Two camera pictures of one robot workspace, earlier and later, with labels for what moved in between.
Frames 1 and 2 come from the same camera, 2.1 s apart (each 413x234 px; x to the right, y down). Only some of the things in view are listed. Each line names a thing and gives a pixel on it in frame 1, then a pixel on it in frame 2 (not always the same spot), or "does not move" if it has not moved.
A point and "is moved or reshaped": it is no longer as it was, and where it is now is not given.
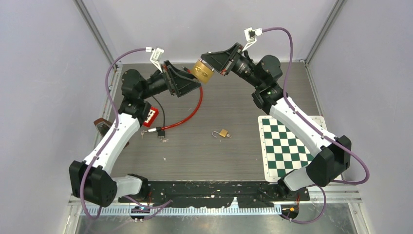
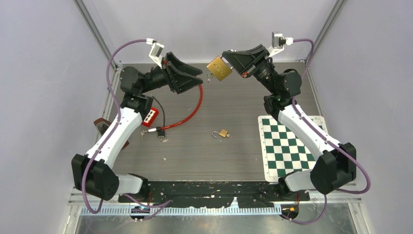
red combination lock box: (151, 117) does not move
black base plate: (258, 194) does not move
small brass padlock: (223, 132) does not move
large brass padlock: (202, 72) is moved or reshaped
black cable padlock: (161, 132) does not move
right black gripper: (221, 62) -> (239, 60)
